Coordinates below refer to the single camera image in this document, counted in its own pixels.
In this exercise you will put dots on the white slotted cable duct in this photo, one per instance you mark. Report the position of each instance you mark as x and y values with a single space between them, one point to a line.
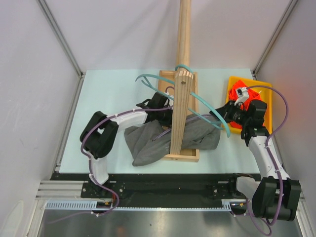
224 205

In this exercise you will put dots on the aluminium frame post right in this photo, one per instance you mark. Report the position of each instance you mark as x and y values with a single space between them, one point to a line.
275 35

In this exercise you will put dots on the purple hanger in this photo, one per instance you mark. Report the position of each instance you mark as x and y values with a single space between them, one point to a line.
169 126

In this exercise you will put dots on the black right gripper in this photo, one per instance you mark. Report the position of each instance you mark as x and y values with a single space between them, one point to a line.
225 112

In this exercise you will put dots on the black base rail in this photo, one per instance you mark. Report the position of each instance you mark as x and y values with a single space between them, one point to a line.
175 190

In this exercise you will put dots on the wooden hanger rack stand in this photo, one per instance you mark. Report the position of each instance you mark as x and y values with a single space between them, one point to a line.
184 82

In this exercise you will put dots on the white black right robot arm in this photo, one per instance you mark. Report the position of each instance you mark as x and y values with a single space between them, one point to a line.
276 195

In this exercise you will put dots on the yellow plastic bin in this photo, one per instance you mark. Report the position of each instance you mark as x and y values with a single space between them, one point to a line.
260 109

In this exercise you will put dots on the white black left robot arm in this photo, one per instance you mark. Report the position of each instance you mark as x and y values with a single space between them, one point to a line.
98 137

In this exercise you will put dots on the aluminium frame post left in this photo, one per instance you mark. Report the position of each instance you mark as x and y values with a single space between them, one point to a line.
48 14

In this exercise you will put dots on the orange shorts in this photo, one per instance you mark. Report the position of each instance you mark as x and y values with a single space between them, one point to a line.
232 94

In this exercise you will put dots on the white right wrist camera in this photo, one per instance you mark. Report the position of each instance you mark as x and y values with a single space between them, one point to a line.
242 95

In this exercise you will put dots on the aluminium frame post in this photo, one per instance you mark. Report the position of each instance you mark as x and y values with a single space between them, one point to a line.
275 35
48 14

